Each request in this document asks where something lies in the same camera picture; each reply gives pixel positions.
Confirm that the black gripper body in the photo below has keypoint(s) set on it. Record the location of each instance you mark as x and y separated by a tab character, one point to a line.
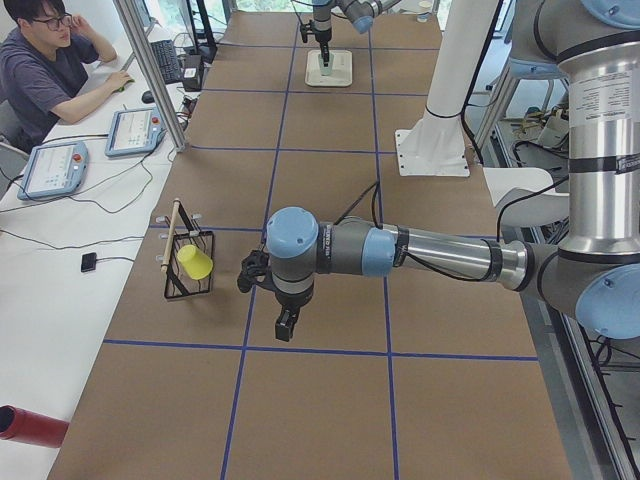
291	301
323	33

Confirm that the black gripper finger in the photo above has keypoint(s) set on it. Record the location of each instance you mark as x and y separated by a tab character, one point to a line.
285	324
324	56

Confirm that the green plastic cup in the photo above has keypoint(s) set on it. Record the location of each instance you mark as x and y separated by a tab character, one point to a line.
326	72

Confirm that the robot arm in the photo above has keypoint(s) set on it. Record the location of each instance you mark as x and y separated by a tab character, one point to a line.
592	275
360	14

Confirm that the cream rabbit tray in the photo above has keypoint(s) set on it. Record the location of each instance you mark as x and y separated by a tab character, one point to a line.
338	73

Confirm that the yellow plastic cup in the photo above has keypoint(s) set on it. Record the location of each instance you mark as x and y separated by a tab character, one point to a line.
195	262

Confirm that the black box on desk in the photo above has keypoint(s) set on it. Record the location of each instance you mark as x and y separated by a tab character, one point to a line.
192	73

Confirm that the black keyboard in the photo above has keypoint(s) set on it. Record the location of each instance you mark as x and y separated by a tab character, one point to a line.
167	61

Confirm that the black computer mouse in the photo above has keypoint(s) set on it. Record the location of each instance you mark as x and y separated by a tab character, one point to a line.
147	97

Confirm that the small black puck device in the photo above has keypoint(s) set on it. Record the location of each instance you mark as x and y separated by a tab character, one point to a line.
88	262

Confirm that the far blue teach pendant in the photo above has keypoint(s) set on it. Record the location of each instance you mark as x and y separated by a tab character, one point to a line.
135	131

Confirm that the blue teach pendant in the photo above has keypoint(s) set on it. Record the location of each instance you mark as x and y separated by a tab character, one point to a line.
135	131
54	170

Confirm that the white chair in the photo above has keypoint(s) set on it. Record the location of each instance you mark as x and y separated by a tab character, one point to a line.
508	184

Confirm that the near blue teach pendant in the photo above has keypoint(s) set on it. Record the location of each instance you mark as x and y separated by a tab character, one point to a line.
54	170

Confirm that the seated person in grey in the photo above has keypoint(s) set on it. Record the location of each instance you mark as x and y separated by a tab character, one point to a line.
43	63

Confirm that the red cylinder bottle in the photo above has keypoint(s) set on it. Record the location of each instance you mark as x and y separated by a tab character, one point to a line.
27	427

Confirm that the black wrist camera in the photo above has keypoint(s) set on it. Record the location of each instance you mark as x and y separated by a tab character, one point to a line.
255	271

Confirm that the black wire cup rack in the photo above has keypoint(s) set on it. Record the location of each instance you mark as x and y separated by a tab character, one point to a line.
183	229

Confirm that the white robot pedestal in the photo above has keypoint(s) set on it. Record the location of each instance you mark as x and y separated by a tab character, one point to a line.
435	145

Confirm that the aluminium frame post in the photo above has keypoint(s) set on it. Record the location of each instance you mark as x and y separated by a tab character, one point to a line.
139	38

